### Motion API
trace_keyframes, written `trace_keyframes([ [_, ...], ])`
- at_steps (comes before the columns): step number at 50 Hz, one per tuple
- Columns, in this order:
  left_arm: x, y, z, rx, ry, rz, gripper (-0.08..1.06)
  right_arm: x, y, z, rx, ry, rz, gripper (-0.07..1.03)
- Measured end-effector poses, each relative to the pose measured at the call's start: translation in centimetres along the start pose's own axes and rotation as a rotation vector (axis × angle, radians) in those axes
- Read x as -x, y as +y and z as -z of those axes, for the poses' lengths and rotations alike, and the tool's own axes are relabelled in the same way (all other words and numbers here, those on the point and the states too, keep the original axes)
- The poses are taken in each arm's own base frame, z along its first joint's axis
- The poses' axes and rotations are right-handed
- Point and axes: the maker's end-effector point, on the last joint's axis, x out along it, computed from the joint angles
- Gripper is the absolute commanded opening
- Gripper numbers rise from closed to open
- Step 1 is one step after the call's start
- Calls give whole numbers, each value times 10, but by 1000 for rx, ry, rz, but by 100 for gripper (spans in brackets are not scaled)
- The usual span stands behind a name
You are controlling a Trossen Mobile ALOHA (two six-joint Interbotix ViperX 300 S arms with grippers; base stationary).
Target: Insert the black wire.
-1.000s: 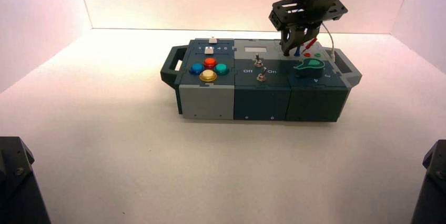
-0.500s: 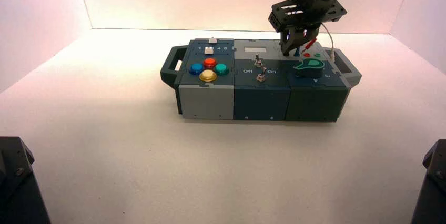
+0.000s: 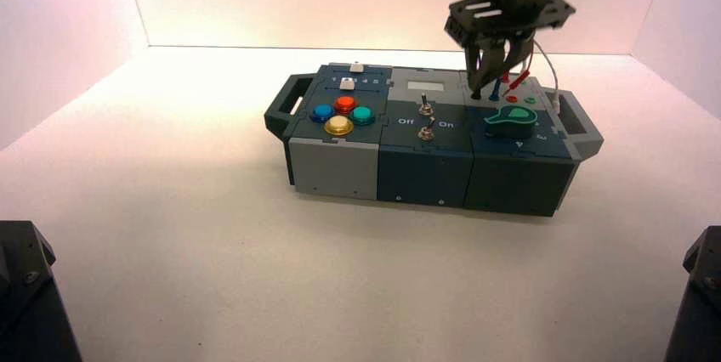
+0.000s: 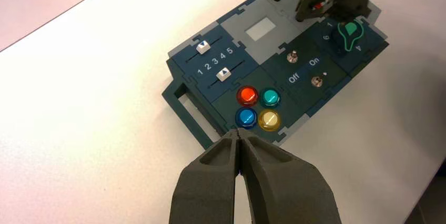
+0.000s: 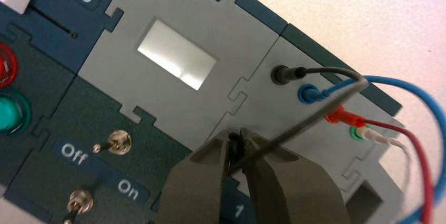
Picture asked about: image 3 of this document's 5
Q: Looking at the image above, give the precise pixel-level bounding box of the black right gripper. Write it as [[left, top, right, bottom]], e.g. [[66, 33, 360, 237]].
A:
[[443, 0, 577, 99]]

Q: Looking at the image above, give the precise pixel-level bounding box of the blue grey control box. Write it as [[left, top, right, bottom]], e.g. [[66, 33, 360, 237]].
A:
[[263, 61, 605, 218]]

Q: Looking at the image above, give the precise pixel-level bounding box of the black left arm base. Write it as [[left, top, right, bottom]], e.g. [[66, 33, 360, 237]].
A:
[[0, 220, 83, 362]]

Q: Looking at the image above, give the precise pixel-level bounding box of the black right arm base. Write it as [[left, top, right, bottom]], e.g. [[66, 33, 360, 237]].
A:
[[662, 225, 721, 362]]

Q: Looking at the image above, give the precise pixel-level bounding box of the green rotary knob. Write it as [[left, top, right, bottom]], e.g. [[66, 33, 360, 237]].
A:
[[483, 106, 538, 140]]

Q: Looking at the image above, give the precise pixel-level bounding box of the teal round push button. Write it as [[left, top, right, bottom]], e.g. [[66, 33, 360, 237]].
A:
[[348, 105, 378, 127]]

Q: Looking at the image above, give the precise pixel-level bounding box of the red round push button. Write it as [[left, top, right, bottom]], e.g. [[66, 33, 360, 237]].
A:
[[332, 95, 359, 116]]

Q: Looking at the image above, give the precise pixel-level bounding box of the yellow round push button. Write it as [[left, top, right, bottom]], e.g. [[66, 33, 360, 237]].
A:
[[323, 115, 356, 139]]

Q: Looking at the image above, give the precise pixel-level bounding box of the blue round push button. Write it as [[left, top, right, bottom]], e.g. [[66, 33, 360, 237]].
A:
[[309, 103, 338, 125]]

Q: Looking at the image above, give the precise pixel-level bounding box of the red jumper wire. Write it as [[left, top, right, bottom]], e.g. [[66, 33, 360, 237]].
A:
[[501, 55, 533, 97]]

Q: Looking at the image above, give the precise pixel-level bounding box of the white jumper wire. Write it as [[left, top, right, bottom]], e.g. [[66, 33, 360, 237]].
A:
[[531, 38, 562, 111]]

